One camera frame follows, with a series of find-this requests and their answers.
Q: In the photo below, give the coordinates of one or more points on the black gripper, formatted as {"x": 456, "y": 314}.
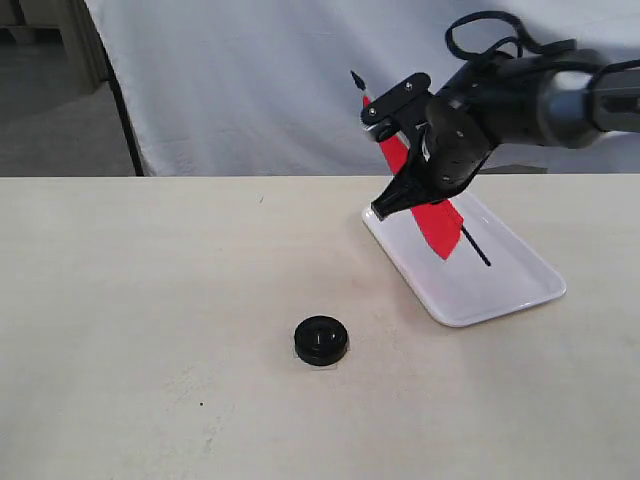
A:
{"x": 454, "y": 144}

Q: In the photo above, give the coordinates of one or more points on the red flag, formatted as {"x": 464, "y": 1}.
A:
{"x": 440, "y": 223}

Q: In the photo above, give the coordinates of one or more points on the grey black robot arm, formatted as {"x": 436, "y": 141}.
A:
{"x": 568, "y": 100}

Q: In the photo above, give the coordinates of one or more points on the black round flag base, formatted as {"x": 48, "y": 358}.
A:
{"x": 321, "y": 341}

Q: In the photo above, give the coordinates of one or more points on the white rectangular plastic tray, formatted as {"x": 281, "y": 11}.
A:
{"x": 462, "y": 290}

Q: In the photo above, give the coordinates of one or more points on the white backdrop cloth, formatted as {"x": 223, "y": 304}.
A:
{"x": 229, "y": 88}

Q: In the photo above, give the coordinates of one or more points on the black backdrop frame pole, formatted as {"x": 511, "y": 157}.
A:
{"x": 120, "y": 103}

